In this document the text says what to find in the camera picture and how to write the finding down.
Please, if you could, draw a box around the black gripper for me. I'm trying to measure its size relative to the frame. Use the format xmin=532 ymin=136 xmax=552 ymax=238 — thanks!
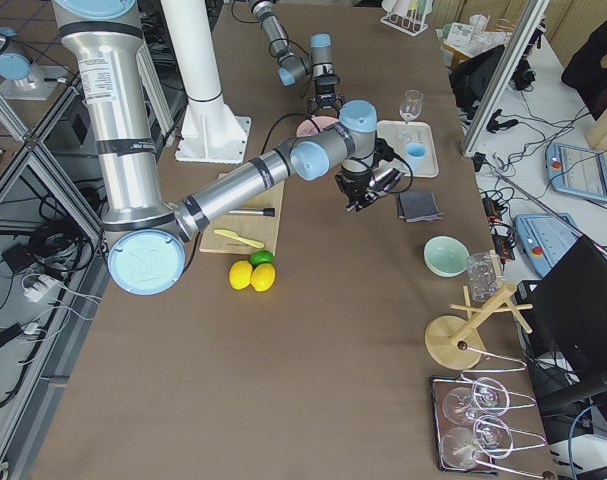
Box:
xmin=334 ymin=140 xmax=392 ymax=212
xmin=307 ymin=74 xmax=343 ymax=115

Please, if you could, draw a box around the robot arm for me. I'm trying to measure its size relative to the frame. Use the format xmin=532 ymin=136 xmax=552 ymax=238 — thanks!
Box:
xmin=248 ymin=1 xmax=345 ymax=115
xmin=54 ymin=1 xmax=381 ymax=295

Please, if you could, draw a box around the pink bowl of ice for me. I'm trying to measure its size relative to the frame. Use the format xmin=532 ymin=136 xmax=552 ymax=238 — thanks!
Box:
xmin=296 ymin=116 xmax=338 ymax=138

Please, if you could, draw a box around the blue plastic cup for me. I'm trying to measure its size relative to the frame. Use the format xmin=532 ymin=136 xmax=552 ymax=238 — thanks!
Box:
xmin=405 ymin=142 xmax=427 ymax=173

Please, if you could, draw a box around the grey folded cloth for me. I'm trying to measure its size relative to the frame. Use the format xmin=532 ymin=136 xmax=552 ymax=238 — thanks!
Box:
xmin=397 ymin=191 xmax=442 ymax=223

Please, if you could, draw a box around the cream rabbit tray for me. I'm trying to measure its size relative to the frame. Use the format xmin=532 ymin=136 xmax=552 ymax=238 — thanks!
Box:
xmin=377 ymin=120 xmax=439 ymax=178

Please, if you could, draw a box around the clear wine glass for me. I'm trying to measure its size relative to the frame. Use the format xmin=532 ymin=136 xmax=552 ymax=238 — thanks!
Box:
xmin=399 ymin=90 xmax=423 ymax=142

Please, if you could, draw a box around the steel muddler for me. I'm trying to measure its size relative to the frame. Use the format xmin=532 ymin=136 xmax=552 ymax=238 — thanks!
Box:
xmin=227 ymin=207 xmax=276 ymax=218

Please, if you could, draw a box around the bamboo cutting board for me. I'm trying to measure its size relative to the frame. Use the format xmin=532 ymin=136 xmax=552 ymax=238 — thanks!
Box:
xmin=199 ymin=183 xmax=285 ymax=255

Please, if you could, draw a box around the mint green bowl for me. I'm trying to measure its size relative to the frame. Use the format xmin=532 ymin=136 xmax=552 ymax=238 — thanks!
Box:
xmin=423 ymin=236 xmax=469 ymax=278

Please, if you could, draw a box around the yellow plastic knife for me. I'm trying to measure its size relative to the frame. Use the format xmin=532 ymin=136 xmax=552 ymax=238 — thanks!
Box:
xmin=214 ymin=229 xmax=265 ymax=249

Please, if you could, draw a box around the green lime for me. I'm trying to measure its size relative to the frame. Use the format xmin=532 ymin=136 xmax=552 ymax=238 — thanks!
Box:
xmin=249 ymin=250 xmax=274 ymax=267

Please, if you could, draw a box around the yellow lemon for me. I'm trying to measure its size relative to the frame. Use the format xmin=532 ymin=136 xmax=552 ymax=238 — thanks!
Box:
xmin=228 ymin=260 xmax=254 ymax=290
xmin=250 ymin=263 xmax=276 ymax=292

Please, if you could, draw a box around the clear glass mug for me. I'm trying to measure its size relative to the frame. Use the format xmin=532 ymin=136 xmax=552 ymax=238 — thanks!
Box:
xmin=467 ymin=250 xmax=504 ymax=302

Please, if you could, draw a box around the wooden mug tree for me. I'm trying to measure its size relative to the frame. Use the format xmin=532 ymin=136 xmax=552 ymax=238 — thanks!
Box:
xmin=424 ymin=249 xmax=533 ymax=370

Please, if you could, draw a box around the blue teach pendant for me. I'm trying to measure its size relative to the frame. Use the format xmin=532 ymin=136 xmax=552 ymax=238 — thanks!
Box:
xmin=545 ymin=142 xmax=607 ymax=203
xmin=514 ymin=213 xmax=577 ymax=277

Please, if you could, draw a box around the black glass rack tray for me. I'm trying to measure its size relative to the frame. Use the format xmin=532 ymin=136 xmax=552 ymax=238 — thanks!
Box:
xmin=429 ymin=376 xmax=498 ymax=478

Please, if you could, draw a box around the upside-down wine glass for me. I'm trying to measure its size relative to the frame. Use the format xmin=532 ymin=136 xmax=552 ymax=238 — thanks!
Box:
xmin=440 ymin=415 xmax=514 ymax=471
xmin=442 ymin=377 xmax=508 ymax=426

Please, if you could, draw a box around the white wire cup rack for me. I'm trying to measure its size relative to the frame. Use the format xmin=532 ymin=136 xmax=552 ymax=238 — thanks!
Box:
xmin=380 ymin=0 xmax=433 ymax=36

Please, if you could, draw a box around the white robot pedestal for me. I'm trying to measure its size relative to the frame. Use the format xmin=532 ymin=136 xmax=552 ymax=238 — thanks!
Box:
xmin=162 ymin=0 xmax=251 ymax=164

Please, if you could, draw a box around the aluminium frame post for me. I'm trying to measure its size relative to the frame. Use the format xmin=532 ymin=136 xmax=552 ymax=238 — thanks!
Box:
xmin=461 ymin=0 xmax=549 ymax=157

